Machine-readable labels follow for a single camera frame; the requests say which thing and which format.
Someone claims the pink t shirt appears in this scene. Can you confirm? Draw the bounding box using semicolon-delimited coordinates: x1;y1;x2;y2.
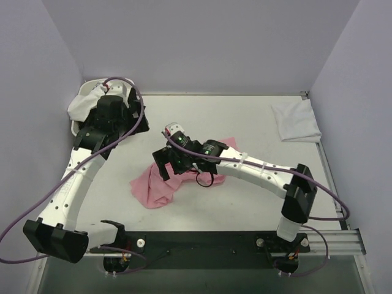
129;137;239;210

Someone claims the white plastic basket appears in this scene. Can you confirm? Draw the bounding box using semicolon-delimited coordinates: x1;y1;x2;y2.
67;78;134;137

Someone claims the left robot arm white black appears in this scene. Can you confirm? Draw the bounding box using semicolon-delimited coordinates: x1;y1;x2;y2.
23;83;149;263

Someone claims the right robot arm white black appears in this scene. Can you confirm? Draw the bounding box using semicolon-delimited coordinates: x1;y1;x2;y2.
153;130;317;242

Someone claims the white t shirt in basket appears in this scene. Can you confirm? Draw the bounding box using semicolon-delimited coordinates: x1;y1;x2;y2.
67;83;106;122

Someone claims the folded white t shirt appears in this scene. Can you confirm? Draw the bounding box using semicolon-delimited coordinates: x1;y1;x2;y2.
271;99;322;143

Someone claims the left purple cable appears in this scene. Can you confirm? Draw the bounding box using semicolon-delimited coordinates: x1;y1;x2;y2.
0;76;148;275

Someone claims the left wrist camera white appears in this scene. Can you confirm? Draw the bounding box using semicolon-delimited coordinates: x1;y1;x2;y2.
106;81;127;100

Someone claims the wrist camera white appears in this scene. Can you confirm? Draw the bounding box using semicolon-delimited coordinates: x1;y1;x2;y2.
164;122;184;137
106;81;127;100

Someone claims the thin black cable loop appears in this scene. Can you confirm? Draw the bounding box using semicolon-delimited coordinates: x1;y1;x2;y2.
194;167;215;187

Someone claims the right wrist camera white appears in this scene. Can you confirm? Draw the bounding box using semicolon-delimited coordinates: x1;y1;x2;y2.
164;122;184;137

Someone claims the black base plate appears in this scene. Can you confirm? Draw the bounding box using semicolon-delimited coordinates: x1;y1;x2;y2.
90;231;310;273

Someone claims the aluminium front rail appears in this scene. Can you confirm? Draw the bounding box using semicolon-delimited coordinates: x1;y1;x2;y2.
79;223;366;255

